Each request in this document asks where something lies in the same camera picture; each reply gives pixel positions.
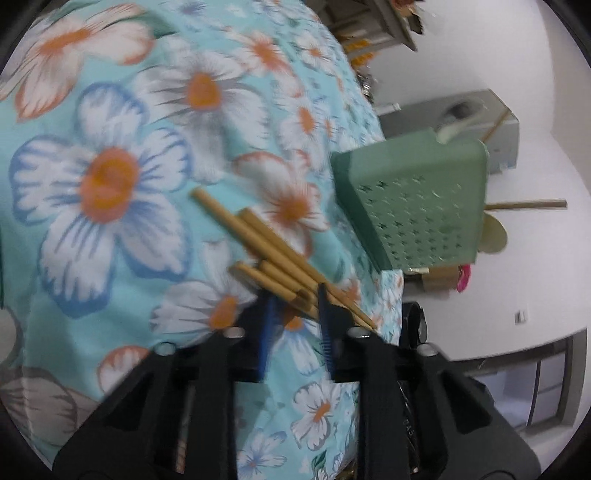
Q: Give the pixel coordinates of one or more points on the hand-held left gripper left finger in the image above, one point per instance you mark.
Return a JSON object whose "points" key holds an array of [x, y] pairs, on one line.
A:
{"points": [[268, 332]]}

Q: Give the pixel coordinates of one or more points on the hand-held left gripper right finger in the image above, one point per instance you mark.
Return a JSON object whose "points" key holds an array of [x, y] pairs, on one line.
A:
{"points": [[326, 332]]}

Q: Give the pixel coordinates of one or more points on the bamboo chopstick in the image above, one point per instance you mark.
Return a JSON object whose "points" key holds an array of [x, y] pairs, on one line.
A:
{"points": [[496, 123], [277, 240], [221, 217], [258, 279], [281, 274], [526, 204]]}

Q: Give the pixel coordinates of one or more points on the green plastic utensil holder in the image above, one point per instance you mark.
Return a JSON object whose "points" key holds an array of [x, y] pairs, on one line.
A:
{"points": [[415, 203]]}

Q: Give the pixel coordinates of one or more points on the white ceramic spoon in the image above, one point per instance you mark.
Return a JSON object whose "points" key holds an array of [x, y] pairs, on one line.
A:
{"points": [[455, 127]]}

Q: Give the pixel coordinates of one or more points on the large printed cardboard box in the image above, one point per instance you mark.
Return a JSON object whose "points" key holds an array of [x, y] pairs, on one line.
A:
{"points": [[438, 277]]}

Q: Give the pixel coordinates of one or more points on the pink plastic bag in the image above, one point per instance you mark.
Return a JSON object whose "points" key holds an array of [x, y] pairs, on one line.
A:
{"points": [[464, 279]]}

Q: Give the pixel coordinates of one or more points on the beige round spoon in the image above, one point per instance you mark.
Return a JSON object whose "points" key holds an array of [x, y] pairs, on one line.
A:
{"points": [[494, 235]]}

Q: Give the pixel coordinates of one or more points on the dark framed glass door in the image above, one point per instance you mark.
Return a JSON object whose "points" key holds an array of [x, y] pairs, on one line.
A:
{"points": [[531, 383]]}

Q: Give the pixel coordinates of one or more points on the grey refrigerator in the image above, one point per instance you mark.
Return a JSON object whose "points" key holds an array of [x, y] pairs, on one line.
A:
{"points": [[406, 117]]}

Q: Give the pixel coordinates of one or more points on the floral blue blanket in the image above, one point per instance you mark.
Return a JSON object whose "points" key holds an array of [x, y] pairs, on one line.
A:
{"points": [[138, 115]]}

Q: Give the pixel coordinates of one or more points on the yellow plastic bag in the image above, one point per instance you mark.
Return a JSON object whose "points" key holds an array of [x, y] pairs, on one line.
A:
{"points": [[364, 47]]}

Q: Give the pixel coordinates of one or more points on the white long table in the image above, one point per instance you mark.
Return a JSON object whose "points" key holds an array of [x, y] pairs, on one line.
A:
{"points": [[397, 23]]}

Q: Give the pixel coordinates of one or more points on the white wall socket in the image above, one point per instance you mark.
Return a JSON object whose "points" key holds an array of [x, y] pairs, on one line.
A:
{"points": [[521, 316]]}

